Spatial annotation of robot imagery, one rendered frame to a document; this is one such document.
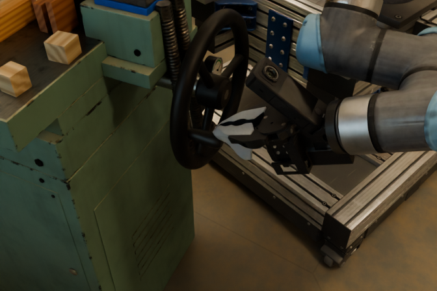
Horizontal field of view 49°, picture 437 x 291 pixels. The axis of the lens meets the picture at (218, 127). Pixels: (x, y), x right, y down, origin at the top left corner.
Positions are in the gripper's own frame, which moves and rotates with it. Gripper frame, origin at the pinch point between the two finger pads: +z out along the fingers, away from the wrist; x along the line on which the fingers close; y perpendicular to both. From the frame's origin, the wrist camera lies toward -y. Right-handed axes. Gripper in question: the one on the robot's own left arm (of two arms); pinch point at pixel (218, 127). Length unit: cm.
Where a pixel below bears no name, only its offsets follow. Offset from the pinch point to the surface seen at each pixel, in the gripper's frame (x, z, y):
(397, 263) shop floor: 44, 8, 95
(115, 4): 7.2, 12.4, -21.1
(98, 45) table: 4.2, 18.1, -16.6
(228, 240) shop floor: 30, 53, 70
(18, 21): 2.9, 30.7, -25.3
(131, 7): 7.3, 9.7, -19.7
